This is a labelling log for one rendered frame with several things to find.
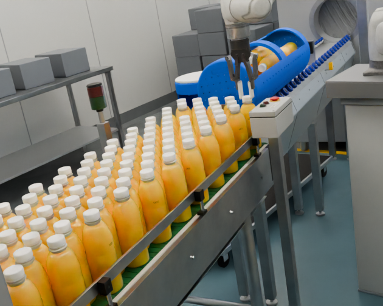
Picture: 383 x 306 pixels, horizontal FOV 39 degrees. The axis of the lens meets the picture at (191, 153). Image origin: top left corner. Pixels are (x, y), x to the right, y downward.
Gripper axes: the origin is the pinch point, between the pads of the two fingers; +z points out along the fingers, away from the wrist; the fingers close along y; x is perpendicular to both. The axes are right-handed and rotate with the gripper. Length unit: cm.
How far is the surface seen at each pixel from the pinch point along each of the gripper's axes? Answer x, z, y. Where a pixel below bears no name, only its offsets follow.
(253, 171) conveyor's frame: 18.9, 26.8, -6.8
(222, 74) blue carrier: -16.2, -3.2, 16.7
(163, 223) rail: 80, 17, -5
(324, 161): -173, 99, 20
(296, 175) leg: -114, 86, 23
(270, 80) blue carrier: -34.2, 4.5, 2.4
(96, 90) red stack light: 29, -10, 50
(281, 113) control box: 12.1, 6.5, -17.8
